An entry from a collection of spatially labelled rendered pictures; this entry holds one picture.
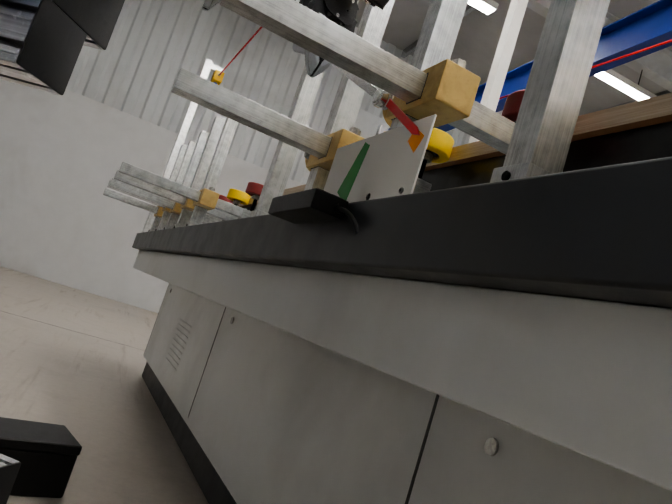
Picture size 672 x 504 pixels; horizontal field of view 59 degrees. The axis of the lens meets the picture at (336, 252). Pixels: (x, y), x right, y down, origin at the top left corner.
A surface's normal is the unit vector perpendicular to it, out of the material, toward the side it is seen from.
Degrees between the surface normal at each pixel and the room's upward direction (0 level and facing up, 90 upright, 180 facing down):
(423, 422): 90
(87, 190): 90
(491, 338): 90
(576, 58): 90
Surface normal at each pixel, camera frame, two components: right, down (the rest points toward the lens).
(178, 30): 0.35, -0.01
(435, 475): -0.86, -0.33
